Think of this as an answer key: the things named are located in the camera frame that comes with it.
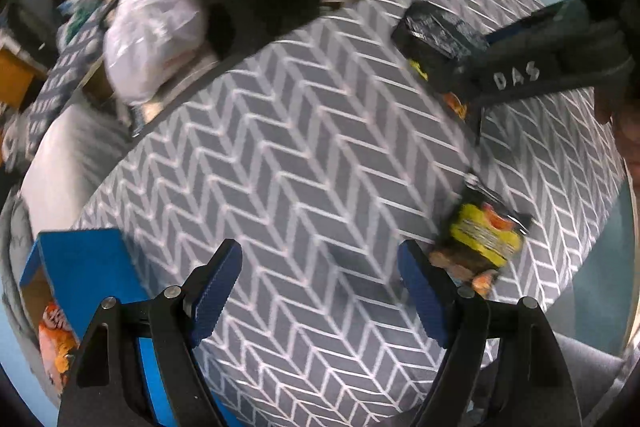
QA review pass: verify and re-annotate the black packet with yellow label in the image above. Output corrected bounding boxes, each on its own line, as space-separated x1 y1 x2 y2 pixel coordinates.
431 174 535 299

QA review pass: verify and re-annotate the blue cardboard box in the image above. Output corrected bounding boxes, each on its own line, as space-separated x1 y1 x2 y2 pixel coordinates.
20 228 241 427

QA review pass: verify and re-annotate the light grey cushion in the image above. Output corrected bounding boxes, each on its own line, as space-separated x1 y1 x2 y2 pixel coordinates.
19 101 135 242

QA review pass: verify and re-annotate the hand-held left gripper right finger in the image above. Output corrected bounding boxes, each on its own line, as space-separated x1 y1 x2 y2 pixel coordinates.
397 239 583 427

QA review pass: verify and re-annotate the black grey-print snack packet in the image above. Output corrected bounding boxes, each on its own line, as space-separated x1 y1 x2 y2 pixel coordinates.
391 1 490 84

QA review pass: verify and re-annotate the white plastic bag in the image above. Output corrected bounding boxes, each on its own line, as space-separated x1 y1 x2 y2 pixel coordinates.
102 0 209 106

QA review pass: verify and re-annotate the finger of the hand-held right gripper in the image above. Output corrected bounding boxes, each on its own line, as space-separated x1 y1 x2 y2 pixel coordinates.
487 2 578 52
440 49 631 145

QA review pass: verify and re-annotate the orange packet with white letters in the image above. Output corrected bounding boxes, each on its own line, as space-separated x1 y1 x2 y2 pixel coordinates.
39 301 82 394

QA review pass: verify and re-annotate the person's right hand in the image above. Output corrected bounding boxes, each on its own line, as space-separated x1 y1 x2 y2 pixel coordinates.
595 79 640 188

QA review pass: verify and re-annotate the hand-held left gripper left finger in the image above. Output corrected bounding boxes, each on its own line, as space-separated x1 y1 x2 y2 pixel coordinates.
57 238 244 427

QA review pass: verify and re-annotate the wooden crate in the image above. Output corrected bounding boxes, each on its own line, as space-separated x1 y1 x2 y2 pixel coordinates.
0 48 49 111

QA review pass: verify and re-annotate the grey chevron stool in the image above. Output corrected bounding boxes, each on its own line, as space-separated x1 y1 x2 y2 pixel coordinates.
27 4 119 154

